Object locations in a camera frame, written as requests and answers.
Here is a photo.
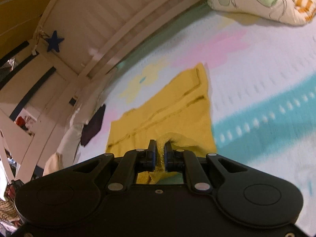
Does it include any cream wooden headboard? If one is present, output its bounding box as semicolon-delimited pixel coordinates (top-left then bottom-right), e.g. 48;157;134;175
37;0;209;81

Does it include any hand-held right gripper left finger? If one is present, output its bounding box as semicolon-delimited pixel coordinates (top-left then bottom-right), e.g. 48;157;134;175
73;139;157;193

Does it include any cream wooden cabinet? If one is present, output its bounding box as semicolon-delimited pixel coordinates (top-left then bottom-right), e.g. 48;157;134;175
0;37;79;185

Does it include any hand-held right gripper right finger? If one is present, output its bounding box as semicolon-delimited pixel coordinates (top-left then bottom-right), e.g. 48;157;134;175
164;142;248;193

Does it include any floral folded duvet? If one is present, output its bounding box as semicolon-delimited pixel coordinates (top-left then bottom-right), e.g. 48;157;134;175
207;0;316;26

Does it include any pastel patterned bed sheet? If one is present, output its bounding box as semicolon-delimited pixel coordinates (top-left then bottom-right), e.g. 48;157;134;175
74;4;316;230

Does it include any yellow knit sweater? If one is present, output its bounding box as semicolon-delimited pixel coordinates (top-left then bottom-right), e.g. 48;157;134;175
106;62;218;185

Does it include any white pillow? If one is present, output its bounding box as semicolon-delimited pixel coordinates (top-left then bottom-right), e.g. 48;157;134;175
56;78;109;165

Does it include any dark cloth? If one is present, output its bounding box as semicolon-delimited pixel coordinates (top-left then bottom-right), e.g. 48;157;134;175
80;103;106;147

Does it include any blue star decoration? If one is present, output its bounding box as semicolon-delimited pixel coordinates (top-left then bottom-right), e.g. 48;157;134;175
44;30;65;53

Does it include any pale pink cloth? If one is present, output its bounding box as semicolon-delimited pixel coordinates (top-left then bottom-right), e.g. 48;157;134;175
42;152;63;177

